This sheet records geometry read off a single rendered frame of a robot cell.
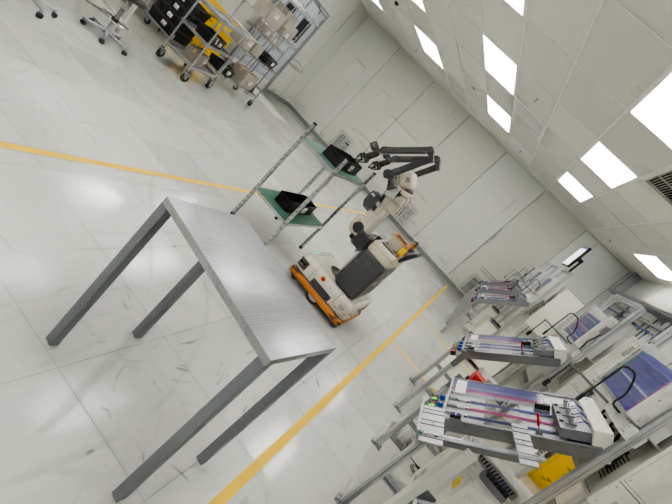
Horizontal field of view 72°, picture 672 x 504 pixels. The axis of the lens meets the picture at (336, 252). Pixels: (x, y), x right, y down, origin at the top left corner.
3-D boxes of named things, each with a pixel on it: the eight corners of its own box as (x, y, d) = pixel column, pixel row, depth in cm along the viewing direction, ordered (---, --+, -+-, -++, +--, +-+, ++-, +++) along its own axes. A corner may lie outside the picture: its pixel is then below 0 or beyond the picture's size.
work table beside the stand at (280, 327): (138, 331, 222) (245, 217, 201) (206, 462, 197) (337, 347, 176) (45, 337, 182) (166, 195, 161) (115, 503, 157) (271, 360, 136)
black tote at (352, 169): (334, 167, 390) (343, 157, 388) (321, 153, 394) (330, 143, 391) (354, 176, 444) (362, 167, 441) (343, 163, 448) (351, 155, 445)
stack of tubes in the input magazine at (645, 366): (626, 411, 204) (680, 375, 197) (601, 378, 252) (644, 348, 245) (648, 435, 201) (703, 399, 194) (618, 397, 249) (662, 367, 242)
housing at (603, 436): (590, 460, 207) (593, 430, 207) (573, 420, 254) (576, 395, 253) (611, 465, 205) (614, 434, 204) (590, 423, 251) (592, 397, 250)
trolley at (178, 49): (151, 52, 598) (199, -11, 572) (185, 64, 685) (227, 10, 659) (181, 82, 600) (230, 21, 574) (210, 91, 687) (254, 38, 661)
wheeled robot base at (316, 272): (356, 317, 450) (375, 301, 444) (335, 329, 390) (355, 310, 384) (313, 266, 464) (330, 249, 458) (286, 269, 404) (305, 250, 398)
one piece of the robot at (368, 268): (360, 303, 444) (424, 245, 422) (342, 311, 393) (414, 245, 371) (338, 277, 451) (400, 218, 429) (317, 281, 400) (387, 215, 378)
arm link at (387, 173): (437, 160, 364) (438, 162, 374) (432, 144, 365) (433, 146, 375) (384, 179, 379) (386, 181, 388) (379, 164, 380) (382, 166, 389)
